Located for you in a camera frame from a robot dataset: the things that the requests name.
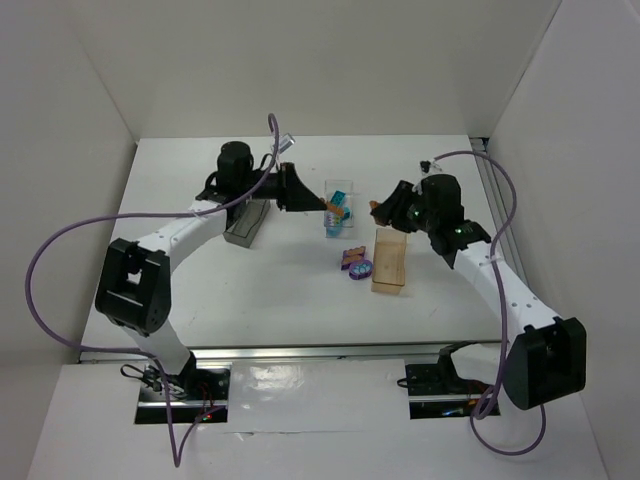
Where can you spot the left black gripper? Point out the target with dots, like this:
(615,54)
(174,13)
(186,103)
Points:
(288,185)

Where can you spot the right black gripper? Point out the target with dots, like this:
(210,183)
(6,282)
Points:
(400,203)

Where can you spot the teal rectangular lego brick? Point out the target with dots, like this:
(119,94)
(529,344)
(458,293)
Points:
(338,199)

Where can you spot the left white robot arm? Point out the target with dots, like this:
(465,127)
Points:
(134,290)

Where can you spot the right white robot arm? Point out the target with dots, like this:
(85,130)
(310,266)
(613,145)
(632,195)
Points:
(542,357)

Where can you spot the amber plastic container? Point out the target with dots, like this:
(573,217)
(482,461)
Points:
(388,275)

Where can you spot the clear plastic container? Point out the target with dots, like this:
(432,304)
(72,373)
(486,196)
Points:
(347,187)

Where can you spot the purple butterfly lego piece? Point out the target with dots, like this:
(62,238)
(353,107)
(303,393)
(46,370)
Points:
(351,256)

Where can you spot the smoky grey plastic container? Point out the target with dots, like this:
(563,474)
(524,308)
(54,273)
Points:
(245,229)

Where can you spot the purple flower lego piece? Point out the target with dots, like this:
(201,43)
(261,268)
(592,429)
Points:
(360,270)

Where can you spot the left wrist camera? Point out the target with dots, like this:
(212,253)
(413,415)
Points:
(284,142)

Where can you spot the aluminium side rail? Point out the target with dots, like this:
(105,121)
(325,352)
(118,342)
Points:
(503,200)

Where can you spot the aluminium front rail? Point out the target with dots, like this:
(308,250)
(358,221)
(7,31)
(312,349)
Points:
(335,351)

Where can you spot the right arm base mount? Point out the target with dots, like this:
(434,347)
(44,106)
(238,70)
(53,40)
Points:
(432,396)

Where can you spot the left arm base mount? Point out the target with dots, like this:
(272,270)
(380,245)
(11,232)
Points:
(208,398)

